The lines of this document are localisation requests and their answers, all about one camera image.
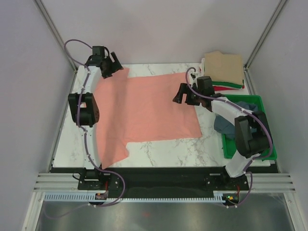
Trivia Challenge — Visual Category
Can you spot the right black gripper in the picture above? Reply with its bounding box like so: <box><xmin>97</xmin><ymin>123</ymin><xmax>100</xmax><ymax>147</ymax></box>
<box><xmin>173</xmin><ymin>83</ymin><xmax>203</xmax><ymax>106</ymax></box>

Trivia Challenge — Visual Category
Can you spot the salmon pink t shirt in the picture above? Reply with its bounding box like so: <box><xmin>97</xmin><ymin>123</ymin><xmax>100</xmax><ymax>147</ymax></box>
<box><xmin>94</xmin><ymin>68</ymin><xmax>202</xmax><ymax>168</ymax></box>

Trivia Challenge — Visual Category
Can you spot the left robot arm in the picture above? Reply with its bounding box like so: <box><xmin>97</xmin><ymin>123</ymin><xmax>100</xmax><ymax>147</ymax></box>
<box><xmin>68</xmin><ymin>46</ymin><xmax>123</xmax><ymax>169</ymax></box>

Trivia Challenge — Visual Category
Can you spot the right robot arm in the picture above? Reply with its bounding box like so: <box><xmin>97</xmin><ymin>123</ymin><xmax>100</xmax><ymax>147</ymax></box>
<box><xmin>173</xmin><ymin>74</ymin><xmax>273</xmax><ymax>190</ymax></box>

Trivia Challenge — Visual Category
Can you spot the red folded t shirt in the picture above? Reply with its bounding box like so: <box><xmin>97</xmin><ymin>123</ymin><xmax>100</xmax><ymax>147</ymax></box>
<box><xmin>213</xmin><ymin>85</ymin><xmax>245</xmax><ymax>91</ymax></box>

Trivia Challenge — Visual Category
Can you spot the white folded t shirt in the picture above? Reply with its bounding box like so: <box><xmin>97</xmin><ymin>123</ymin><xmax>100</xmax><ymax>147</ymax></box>
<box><xmin>199</xmin><ymin>58</ymin><xmax>244</xmax><ymax>86</ymax></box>

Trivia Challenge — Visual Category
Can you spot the green folded t shirt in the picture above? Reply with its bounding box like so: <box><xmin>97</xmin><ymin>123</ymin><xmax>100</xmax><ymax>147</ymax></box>
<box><xmin>204</xmin><ymin>65</ymin><xmax>244</xmax><ymax>89</ymax></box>

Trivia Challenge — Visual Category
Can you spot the blue grey t shirt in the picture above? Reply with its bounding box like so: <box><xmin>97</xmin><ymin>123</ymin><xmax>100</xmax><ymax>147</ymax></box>
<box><xmin>214</xmin><ymin>101</ymin><xmax>258</xmax><ymax>140</ymax></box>

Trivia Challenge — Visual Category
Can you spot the beige folded t shirt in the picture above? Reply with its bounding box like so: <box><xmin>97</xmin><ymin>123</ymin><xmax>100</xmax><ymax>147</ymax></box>
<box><xmin>204</xmin><ymin>51</ymin><xmax>244</xmax><ymax>85</ymax></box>

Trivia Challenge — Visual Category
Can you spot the green plastic bin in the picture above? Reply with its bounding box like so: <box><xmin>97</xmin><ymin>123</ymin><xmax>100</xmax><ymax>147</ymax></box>
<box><xmin>220</xmin><ymin>94</ymin><xmax>266</xmax><ymax>159</ymax></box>

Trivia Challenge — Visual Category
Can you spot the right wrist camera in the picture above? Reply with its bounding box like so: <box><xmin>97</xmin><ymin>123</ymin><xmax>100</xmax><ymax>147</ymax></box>
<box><xmin>189</xmin><ymin>72</ymin><xmax>202</xmax><ymax>85</ymax></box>

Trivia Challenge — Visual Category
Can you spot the left aluminium frame post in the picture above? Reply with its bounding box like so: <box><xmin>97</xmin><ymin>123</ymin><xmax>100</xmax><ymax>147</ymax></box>
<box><xmin>33</xmin><ymin>0</ymin><xmax>77</xmax><ymax>72</ymax></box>

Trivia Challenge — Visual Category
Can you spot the aluminium frame post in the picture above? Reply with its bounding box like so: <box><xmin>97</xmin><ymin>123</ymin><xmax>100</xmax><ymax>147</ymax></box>
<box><xmin>244</xmin><ymin>0</ymin><xmax>289</xmax><ymax>71</ymax></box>
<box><xmin>33</xmin><ymin>0</ymin><xmax>77</xmax><ymax>72</ymax></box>

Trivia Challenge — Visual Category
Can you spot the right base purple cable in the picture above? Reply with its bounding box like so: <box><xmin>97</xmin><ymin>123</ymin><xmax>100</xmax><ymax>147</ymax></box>
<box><xmin>221</xmin><ymin>172</ymin><xmax>253</xmax><ymax>209</ymax></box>

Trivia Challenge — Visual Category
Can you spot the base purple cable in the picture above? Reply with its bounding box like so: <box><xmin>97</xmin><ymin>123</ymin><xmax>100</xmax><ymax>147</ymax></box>
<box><xmin>43</xmin><ymin>169</ymin><xmax>128</xmax><ymax>219</ymax></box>
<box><xmin>221</xmin><ymin>172</ymin><xmax>253</xmax><ymax>209</ymax></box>

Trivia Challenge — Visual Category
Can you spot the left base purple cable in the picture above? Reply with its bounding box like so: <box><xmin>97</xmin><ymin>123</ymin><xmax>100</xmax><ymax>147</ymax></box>
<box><xmin>43</xmin><ymin>169</ymin><xmax>128</xmax><ymax>219</ymax></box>

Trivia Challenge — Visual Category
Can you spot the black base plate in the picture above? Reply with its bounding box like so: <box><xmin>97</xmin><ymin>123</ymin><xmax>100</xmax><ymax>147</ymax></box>
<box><xmin>78</xmin><ymin>167</ymin><xmax>249</xmax><ymax>199</ymax></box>

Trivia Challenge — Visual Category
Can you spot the right aluminium frame post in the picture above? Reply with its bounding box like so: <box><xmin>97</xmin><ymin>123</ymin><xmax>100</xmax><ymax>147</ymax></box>
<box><xmin>244</xmin><ymin>0</ymin><xmax>289</xmax><ymax>71</ymax></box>

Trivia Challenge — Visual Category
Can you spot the aluminium extrusion rail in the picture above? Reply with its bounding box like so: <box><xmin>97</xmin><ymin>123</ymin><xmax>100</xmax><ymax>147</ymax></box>
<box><xmin>34</xmin><ymin>173</ymin><xmax>295</xmax><ymax>193</ymax></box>

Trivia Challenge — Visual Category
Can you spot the white slotted cable duct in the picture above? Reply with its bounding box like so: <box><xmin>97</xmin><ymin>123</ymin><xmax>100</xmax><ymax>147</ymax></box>
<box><xmin>44</xmin><ymin>191</ymin><xmax>241</xmax><ymax>202</ymax></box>

